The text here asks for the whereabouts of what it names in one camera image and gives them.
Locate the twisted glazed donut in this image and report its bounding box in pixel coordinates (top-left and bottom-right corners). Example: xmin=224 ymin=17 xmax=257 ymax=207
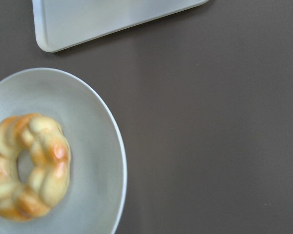
xmin=0 ymin=113 xmax=71 ymax=222

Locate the cream rabbit tray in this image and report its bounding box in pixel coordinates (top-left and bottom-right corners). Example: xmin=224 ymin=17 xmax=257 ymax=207
xmin=32 ymin=0 xmax=205 ymax=53

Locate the white round plate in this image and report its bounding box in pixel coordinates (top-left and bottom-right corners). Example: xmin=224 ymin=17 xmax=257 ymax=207
xmin=0 ymin=68 xmax=127 ymax=234

